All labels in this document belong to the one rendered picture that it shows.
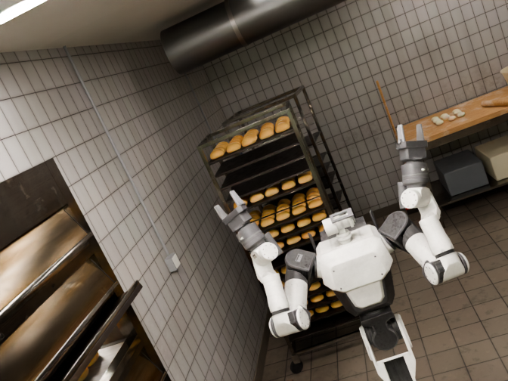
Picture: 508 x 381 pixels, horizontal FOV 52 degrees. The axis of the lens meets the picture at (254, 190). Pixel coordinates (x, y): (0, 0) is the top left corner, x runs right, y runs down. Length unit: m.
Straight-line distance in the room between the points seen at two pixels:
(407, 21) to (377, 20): 0.30
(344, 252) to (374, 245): 0.12
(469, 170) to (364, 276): 3.32
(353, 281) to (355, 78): 3.81
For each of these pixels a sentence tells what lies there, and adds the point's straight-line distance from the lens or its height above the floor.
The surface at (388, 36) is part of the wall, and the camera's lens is 5.63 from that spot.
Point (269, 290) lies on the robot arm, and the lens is 1.89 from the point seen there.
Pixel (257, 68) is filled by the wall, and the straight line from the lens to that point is 5.65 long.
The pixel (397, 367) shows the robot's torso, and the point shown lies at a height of 0.81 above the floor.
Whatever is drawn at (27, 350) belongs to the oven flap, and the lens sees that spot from 2.06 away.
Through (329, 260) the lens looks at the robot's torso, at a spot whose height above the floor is 1.35.
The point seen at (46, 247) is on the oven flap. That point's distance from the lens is 2.27.
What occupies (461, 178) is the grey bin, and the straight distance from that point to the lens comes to 5.24.
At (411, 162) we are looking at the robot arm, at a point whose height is 1.61.
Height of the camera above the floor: 2.14
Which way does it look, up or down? 13 degrees down
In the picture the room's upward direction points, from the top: 24 degrees counter-clockwise
